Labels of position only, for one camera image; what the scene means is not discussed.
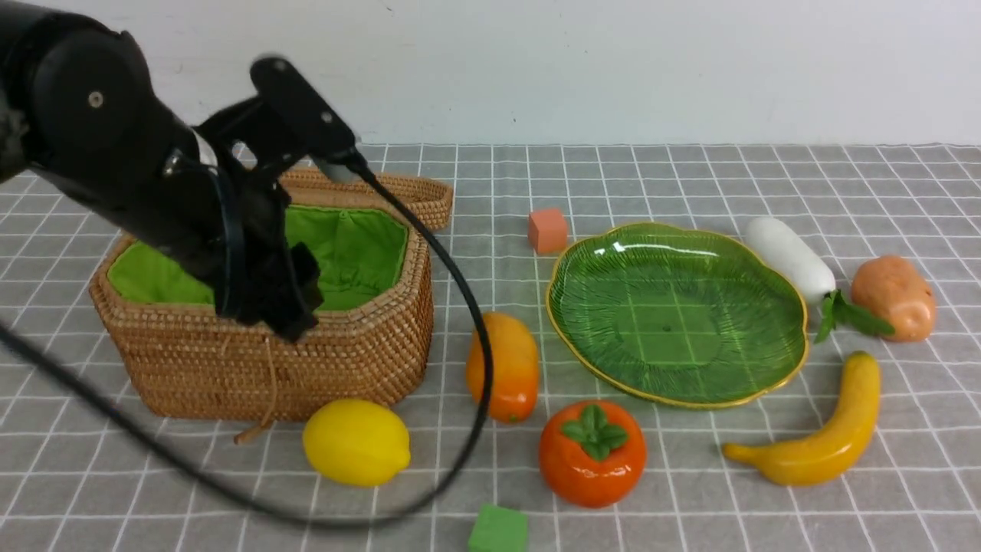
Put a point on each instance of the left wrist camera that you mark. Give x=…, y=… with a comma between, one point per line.
x=299, y=115

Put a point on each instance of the yellow lemon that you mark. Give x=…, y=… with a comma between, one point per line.
x=357, y=442

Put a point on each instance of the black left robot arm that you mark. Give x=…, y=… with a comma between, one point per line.
x=80, y=109

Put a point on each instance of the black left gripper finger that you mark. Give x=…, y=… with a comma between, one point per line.
x=292, y=295

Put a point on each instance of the grey checked tablecloth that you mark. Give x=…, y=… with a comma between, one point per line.
x=72, y=483

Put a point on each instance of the orange foam cube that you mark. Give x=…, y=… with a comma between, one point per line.
x=548, y=231

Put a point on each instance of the white radish green leaves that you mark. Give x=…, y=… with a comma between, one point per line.
x=779, y=247

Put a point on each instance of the brown potato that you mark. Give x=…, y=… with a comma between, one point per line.
x=893, y=290

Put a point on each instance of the green foam cube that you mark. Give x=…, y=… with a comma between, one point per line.
x=499, y=529

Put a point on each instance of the woven rattan basket green lining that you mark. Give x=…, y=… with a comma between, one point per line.
x=185, y=362

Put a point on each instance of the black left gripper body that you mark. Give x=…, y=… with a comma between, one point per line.
x=210, y=242

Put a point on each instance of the orange mango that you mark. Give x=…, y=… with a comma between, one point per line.
x=516, y=368

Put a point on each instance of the green leaf-shaped glass plate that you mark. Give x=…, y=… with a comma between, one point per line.
x=681, y=317

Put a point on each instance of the woven rattan basket lid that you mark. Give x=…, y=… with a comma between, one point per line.
x=305, y=186

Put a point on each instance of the yellow banana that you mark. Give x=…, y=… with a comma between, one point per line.
x=831, y=451

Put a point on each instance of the orange persimmon green leaf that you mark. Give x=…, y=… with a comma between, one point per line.
x=592, y=453

